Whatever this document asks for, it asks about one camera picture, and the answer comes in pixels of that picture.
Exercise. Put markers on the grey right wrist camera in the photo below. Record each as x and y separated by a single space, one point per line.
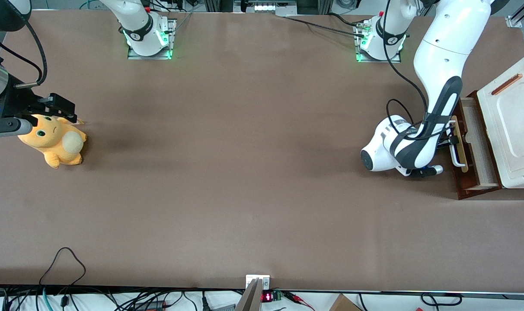
7 127

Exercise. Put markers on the red digit display module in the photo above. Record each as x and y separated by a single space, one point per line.
268 296

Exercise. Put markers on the red clip leads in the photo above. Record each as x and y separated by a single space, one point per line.
296 298

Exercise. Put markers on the aluminium frame profile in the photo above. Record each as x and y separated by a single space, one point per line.
519 15

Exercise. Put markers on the white mounting bracket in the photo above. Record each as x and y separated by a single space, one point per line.
264 280

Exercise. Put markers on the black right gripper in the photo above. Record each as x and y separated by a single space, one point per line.
16 103

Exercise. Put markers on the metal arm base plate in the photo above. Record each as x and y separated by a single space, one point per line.
172 39
360 58

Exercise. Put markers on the white power strip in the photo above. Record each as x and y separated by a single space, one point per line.
266 6

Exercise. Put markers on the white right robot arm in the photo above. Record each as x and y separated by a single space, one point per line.
138 26

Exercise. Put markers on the brown cardboard box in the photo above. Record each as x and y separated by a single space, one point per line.
344 303

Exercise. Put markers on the grey metal bar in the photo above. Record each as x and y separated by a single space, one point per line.
250 298

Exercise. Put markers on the white plastic lidded box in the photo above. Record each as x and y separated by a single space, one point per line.
521 129

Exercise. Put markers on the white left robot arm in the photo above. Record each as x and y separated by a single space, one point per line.
448 39

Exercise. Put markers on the black power adapter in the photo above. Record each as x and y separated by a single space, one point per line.
151 306

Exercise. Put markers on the orange plush toy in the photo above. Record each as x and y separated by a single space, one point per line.
54 147

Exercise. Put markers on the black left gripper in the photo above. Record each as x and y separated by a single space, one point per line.
446 139

